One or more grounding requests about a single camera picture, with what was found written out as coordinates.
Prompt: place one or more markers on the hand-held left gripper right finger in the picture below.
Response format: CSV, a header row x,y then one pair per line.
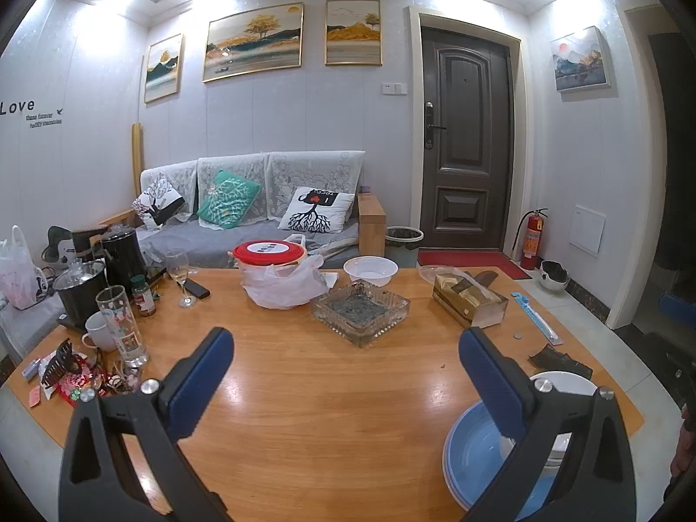
x,y
492,386

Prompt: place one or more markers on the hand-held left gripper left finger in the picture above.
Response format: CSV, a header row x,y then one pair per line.
x,y
204,380

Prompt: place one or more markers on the blue plate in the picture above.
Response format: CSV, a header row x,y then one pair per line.
x,y
473,446

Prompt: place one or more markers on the large white bowl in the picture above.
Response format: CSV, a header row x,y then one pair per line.
x,y
565,383

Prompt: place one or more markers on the dark crumpled wrapper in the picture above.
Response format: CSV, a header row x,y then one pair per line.
x,y
554,361

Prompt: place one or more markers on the blue white toothbrush pack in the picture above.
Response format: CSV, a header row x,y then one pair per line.
x,y
535,315

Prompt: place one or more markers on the cardboard tissue box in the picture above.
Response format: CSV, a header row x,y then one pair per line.
x,y
470,296

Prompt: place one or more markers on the black phone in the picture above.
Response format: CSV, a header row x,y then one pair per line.
x,y
196,287

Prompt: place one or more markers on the tall printed drinking glass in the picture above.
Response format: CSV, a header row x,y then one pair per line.
x,y
122,326

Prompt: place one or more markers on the brown jar green lid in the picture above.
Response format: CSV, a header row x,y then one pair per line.
x,y
142,296

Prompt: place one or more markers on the wine glass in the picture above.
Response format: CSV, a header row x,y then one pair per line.
x,y
178,272

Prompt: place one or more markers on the white mug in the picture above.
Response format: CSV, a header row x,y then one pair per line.
x,y
100,331

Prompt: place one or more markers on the pile of candy wrappers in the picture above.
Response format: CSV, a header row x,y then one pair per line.
x,y
87,383

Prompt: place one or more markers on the clear plastic bag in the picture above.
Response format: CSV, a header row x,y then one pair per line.
x,y
283,285

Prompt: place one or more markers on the red doormat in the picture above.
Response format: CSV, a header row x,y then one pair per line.
x,y
473,264

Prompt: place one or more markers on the silver helmet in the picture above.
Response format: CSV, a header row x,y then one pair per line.
x,y
553,277

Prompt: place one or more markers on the clear plastic lid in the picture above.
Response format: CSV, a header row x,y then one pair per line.
x,y
440,271

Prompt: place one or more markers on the grey wooden sofa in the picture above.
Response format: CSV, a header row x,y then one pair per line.
x,y
217,244

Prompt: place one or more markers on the red lidded container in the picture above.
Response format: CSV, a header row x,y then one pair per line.
x,y
269,253

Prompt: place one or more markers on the black electric kettle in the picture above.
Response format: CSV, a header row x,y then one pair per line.
x,y
122,258

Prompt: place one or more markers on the black hair clip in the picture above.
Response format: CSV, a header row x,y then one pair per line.
x,y
57,367

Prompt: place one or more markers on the black pot with lid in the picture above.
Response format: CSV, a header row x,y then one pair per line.
x,y
81,288

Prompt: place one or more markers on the square glass ashtray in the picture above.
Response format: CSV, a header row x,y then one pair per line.
x,y
359,310

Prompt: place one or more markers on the red fire extinguisher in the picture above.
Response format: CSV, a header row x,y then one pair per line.
x,y
533,236

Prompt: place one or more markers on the small white bowl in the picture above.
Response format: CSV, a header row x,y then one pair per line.
x,y
370,271

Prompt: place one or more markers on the round trash bin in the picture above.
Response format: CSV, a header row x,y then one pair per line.
x,y
403,238

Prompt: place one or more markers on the teal leaf print cushion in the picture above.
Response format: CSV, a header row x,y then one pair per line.
x,y
225,201

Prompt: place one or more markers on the white cushion tree print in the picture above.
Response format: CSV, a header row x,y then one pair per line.
x,y
157,204

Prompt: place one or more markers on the white cushion black root print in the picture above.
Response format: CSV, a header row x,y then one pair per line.
x,y
315,209

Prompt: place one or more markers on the white pink plastic bag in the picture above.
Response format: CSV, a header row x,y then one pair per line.
x,y
16,277

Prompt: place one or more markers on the white lace sofa cover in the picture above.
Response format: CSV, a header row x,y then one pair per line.
x,y
283,174

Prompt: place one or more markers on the wooden board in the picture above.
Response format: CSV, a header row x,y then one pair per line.
x,y
137,157

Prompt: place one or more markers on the dark brown door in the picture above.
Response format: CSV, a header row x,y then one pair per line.
x,y
467,136

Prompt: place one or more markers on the small framed landscape picture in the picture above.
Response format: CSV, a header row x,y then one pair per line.
x,y
162,68

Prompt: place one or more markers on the blue mountain framed picture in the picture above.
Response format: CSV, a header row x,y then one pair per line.
x,y
580,62

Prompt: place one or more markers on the large framed landscape picture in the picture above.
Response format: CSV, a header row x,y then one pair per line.
x,y
253,41

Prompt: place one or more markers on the medium framed landscape picture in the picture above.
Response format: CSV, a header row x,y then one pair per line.
x,y
352,32

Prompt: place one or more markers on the white wall panel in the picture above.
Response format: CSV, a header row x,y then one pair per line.
x,y
587,228

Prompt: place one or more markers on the white light switch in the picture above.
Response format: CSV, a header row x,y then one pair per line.
x,y
392,88

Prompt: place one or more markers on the black wall lettering decal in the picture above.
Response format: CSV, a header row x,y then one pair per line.
x,y
16,107

